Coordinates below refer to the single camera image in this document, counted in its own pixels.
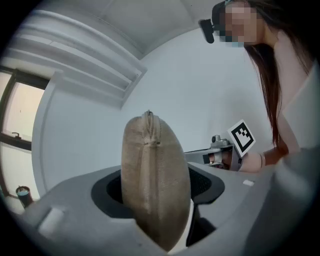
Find black head-mounted camera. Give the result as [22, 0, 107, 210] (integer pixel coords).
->
[198, 18, 216, 45]

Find black framed window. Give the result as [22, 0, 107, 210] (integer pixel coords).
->
[0, 65, 50, 201]

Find black head mount band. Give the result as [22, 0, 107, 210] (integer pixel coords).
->
[211, 1, 230, 32]

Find white ceiling pipes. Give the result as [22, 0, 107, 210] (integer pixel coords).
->
[4, 9, 148, 111]

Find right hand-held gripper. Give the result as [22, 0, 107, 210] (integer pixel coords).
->
[184, 119, 257, 173]

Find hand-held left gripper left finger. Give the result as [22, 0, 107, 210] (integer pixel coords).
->
[23, 165, 171, 256]

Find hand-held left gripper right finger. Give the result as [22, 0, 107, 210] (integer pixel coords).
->
[172, 161, 276, 256]

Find beige oval case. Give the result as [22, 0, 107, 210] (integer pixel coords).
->
[121, 109, 193, 252]

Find person's right hand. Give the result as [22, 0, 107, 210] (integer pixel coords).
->
[206, 152, 232, 171]

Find black trash bin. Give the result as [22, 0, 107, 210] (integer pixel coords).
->
[15, 185, 35, 210]

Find person's pink top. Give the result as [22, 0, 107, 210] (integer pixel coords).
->
[271, 27, 318, 161]

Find person's right forearm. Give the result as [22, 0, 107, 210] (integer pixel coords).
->
[238, 146, 291, 174]

